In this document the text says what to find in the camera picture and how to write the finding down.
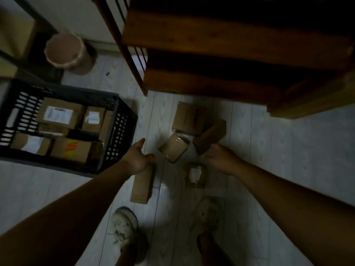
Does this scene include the person's right hand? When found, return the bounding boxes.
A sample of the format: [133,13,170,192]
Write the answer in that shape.
[204,144,242,176]

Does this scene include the person's left hand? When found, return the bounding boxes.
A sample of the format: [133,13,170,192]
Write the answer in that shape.
[121,138,155,175]

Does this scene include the long narrow cardboard box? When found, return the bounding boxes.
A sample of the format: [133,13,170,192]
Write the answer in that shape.
[130,163,155,205]

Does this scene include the person's right forearm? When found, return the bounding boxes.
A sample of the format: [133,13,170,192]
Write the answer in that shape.
[232,159,355,266]

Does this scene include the person's left forearm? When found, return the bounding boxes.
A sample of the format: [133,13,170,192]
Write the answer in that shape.
[0,161,137,266]

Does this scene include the plain brown cardboard box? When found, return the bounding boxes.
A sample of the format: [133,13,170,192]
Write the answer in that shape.
[192,118,227,156]

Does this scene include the tiny cardboard box white label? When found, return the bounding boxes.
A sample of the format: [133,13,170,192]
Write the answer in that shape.
[185,163,206,188]

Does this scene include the black plastic crate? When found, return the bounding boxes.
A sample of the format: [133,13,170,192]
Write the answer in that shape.
[0,78,138,178]

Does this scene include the glossy taped cardboard box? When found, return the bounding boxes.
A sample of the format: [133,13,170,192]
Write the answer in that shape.
[158,132,191,164]

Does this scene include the plain narrow cardboard box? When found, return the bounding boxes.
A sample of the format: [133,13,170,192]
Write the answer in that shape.
[99,110,114,143]

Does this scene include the large printed cardboard box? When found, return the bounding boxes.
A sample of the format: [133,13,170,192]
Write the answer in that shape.
[172,101,209,136]

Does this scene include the small cardboard box white label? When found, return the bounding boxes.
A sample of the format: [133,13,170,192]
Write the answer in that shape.
[82,106,106,133]

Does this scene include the person's right white shoe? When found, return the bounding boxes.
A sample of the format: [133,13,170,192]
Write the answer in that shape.
[193,197,222,233]

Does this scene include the person's white shoe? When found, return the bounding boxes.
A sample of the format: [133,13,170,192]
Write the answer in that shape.
[193,197,222,233]
[110,207,139,247]

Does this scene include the cardboard box with orange mark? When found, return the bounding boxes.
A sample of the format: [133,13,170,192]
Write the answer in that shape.
[50,137,104,164]

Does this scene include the person's left white shoe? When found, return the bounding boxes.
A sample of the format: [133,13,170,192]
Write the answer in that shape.
[110,207,139,247]

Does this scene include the cardboard box large white label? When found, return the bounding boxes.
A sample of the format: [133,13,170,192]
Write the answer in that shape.
[37,97,85,130]

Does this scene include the flat cardboard box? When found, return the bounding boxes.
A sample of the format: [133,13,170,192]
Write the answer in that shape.
[38,124,70,137]

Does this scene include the person's right leg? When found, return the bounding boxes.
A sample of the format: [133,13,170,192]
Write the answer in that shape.
[196,232,234,266]

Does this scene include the person's leg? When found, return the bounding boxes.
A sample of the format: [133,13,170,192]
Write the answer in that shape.
[114,239,149,266]
[196,232,234,266]

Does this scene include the person's left leg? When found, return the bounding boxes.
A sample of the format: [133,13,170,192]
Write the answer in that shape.
[114,239,149,266]

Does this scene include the cardboard box with white paper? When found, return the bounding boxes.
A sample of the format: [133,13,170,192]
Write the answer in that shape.
[11,132,52,156]

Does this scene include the brown wooden shelf unit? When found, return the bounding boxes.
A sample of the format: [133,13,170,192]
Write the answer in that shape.
[92,0,355,120]

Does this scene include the pink round waste bin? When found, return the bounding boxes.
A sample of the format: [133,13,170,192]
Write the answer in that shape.
[44,33,96,76]

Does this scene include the black metal frame furniture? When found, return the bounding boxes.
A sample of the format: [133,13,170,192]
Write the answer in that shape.
[0,0,65,84]

